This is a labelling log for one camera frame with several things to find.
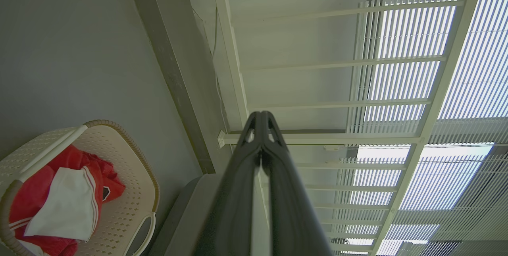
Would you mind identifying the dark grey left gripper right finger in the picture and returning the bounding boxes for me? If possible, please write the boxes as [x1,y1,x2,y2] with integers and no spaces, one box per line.
[260,111,333,256]

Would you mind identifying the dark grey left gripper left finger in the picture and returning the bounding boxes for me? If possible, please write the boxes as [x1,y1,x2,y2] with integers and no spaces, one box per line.
[194,112,262,256]

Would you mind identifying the cream perforated plastic laundry basket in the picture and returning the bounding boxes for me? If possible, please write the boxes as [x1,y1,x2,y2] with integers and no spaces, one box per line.
[0,120,160,256]

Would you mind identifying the grey fabric sofa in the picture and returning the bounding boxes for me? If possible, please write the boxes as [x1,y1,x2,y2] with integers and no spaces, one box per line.
[148,173,274,256]

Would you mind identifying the white railing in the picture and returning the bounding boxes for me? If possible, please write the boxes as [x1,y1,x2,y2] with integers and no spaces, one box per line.
[210,0,488,256]

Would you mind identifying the grey concrete raised step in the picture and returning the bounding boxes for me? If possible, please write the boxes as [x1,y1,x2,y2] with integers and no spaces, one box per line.
[124,0,239,175]

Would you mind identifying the red garment with white stripes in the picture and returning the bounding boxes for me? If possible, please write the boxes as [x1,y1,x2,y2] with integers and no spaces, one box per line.
[8,145,126,256]

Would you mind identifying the white slatted window blinds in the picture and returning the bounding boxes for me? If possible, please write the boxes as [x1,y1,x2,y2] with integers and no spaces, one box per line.
[333,0,508,256]

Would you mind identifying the thin light grey cable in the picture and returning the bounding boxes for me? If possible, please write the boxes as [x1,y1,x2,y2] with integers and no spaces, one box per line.
[211,6,231,131]

